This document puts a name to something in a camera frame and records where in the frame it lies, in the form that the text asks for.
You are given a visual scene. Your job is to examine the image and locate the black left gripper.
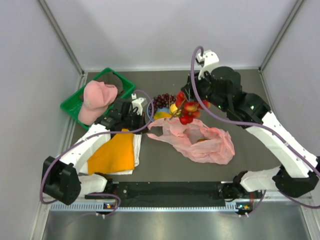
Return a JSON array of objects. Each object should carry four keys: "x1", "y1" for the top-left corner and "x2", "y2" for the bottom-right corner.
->
[{"x1": 121, "y1": 110, "x2": 150, "y2": 135}]

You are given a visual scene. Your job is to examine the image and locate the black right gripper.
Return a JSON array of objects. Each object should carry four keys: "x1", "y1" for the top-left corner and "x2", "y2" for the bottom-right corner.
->
[{"x1": 181, "y1": 67, "x2": 228, "y2": 113}]

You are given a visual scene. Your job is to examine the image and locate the pink plastic bag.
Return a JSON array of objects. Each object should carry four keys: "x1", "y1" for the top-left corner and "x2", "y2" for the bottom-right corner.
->
[{"x1": 147, "y1": 117, "x2": 236, "y2": 165}]

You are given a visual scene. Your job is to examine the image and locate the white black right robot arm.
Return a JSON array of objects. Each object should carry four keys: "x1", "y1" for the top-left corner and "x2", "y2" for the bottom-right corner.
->
[{"x1": 181, "y1": 66, "x2": 320, "y2": 199}]

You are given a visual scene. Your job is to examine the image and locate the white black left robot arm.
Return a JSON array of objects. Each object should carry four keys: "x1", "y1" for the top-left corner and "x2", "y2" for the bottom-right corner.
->
[{"x1": 39, "y1": 97, "x2": 147, "y2": 205}]

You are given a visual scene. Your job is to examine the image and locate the white folded cloth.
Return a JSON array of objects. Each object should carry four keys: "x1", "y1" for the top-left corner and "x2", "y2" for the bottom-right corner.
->
[{"x1": 79, "y1": 129, "x2": 143, "y2": 176}]

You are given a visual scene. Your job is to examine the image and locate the blue fruit plate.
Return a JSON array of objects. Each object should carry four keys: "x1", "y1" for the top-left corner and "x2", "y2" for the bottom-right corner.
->
[{"x1": 147, "y1": 101, "x2": 171, "y2": 121}]

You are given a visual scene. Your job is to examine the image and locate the pink baseball cap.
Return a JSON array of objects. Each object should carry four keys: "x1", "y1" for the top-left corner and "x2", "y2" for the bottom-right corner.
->
[{"x1": 78, "y1": 80, "x2": 118, "y2": 126}]

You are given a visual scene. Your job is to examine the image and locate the orange folded cloth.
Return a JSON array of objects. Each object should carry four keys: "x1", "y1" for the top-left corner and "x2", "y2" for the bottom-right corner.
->
[{"x1": 87, "y1": 127, "x2": 136, "y2": 175}]

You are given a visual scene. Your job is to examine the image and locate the orange green mango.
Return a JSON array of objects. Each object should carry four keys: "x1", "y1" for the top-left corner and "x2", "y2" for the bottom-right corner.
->
[{"x1": 153, "y1": 111, "x2": 172, "y2": 121}]

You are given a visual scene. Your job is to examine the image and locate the dark grey cloth in bin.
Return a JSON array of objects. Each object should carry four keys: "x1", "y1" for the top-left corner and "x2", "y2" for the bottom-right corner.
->
[{"x1": 80, "y1": 72, "x2": 124, "y2": 107}]

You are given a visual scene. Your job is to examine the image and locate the dark grapes bunch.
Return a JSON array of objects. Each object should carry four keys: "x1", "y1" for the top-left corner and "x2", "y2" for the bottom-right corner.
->
[{"x1": 152, "y1": 93, "x2": 177, "y2": 110}]

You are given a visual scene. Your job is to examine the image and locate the green plastic bin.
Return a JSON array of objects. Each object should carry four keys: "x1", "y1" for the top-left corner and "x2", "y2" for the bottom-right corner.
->
[{"x1": 60, "y1": 67, "x2": 136, "y2": 130}]

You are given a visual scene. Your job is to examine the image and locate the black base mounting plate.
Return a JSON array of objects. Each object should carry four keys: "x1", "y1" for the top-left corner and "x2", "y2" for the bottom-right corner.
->
[{"x1": 84, "y1": 181, "x2": 263, "y2": 208}]

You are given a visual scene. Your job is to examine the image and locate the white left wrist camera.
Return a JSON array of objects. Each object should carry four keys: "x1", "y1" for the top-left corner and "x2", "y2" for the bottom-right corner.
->
[{"x1": 131, "y1": 93, "x2": 147, "y2": 116}]

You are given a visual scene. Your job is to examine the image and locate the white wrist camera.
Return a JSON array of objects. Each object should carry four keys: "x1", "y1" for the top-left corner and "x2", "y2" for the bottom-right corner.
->
[
  {"x1": 195, "y1": 50, "x2": 220, "y2": 80},
  {"x1": 131, "y1": 93, "x2": 147, "y2": 116}
]

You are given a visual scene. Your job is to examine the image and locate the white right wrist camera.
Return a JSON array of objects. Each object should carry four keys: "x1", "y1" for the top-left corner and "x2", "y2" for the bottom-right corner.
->
[{"x1": 195, "y1": 50, "x2": 220, "y2": 80}]

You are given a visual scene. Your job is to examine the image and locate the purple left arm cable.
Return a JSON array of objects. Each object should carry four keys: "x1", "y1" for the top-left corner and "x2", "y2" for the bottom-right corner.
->
[{"x1": 39, "y1": 89, "x2": 152, "y2": 218}]

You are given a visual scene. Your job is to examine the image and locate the grey slotted cable duct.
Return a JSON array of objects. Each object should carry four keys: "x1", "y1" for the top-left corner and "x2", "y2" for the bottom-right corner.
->
[{"x1": 50, "y1": 201, "x2": 239, "y2": 212}]

